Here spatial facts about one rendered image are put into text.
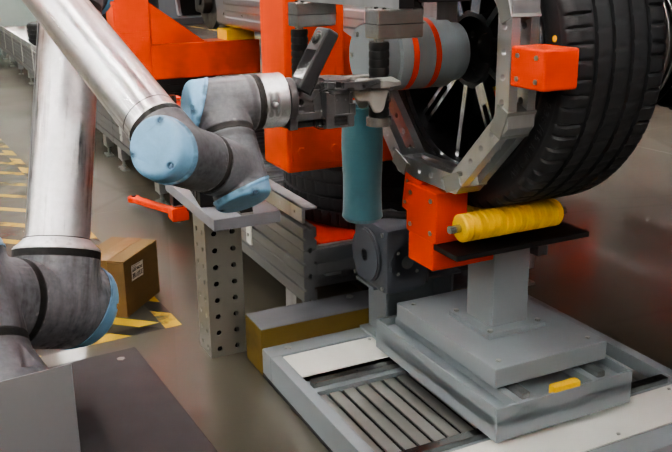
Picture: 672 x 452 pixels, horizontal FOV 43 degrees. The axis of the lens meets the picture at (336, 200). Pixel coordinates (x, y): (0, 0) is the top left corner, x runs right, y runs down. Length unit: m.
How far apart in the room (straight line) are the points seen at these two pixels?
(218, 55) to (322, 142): 1.97
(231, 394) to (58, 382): 0.92
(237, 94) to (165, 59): 2.64
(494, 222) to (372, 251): 0.45
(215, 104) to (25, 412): 0.53
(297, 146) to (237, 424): 0.68
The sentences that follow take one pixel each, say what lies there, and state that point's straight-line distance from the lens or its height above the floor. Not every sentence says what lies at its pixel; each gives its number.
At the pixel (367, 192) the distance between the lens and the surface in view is 1.81.
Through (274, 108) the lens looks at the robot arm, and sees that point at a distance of 1.36.
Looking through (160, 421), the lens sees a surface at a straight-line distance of 1.47.
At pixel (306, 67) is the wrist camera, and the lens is 1.41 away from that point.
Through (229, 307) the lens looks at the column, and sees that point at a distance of 2.30.
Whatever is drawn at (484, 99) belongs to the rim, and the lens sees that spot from 1.76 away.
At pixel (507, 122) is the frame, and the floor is 0.75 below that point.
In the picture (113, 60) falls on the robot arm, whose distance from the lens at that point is 1.30.
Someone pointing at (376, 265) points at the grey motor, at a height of 0.31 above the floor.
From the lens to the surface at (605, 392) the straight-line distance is 1.94.
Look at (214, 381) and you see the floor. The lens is 2.22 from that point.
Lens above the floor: 1.03
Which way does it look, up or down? 16 degrees down
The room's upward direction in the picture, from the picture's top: 1 degrees counter-clockwise
